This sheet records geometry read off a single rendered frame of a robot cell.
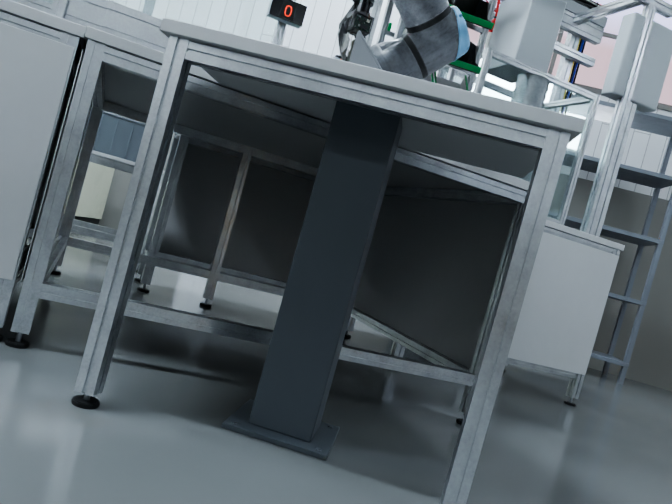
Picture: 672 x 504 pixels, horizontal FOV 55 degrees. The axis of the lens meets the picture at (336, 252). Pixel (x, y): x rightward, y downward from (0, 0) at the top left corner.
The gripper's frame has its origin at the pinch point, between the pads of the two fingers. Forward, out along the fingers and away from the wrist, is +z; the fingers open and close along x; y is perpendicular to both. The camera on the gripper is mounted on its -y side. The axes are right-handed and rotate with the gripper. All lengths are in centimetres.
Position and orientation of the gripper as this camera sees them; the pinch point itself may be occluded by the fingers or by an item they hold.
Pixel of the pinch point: (345, 59)
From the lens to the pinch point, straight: 217.8
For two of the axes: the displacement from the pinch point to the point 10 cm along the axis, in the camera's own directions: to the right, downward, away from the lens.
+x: 9.0, 2.4, 3.5
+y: 3.4, 1.1, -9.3
